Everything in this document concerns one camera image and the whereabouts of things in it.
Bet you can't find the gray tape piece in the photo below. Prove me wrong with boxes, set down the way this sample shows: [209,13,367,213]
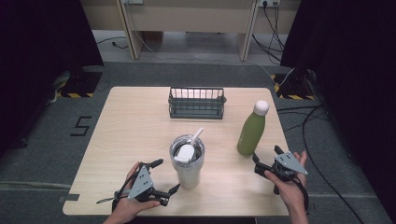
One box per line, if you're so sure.
[57,193,80,203]

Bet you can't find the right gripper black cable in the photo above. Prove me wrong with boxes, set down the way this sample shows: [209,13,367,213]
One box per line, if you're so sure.
[292,175,311,216]

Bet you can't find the person's left hand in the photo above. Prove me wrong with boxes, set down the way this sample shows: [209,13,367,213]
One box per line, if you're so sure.
[111,161,162,217]

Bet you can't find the short black floor cable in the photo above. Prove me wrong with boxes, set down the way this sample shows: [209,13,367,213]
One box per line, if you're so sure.
[95,36,129,50]

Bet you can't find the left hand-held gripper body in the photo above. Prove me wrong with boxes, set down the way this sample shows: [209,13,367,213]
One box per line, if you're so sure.
[127,161,172,207]

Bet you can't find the long black floor cables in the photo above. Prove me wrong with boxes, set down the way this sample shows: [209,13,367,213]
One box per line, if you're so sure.
[276,104,366,224]

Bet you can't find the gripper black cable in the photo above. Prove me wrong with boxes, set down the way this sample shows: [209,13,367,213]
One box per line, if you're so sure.
[292,175,311,216]
[96,161,143,213]

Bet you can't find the dark wire basket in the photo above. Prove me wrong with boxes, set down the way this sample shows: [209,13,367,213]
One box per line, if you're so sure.
[167,87,228,120]

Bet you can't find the black curtain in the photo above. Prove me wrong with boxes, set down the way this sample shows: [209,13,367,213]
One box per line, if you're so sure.
[279,0,396,216]
[0,0,105,158]

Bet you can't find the white tumbler with straw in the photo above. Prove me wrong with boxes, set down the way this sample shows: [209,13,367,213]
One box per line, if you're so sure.
[168,126,206,190]

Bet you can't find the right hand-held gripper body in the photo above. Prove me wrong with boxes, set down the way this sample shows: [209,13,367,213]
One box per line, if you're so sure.
[254,151,309,183]

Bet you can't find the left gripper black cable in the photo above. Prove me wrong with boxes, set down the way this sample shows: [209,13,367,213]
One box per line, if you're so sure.
[96,161,143,213]

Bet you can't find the green bottle with white cap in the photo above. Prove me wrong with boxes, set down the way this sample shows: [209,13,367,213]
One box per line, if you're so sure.
[236,99,271,157]

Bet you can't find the black stand base striped tape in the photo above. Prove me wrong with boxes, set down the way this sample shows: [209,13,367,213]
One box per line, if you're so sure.
[270,68,316,101]
[56,69,104,99]

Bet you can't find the black hanging cable bundle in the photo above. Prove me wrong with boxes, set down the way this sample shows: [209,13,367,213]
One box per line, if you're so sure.
[251,2,286,64]

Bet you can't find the person's right hand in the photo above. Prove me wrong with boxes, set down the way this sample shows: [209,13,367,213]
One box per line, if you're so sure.
[263,150,310,215]

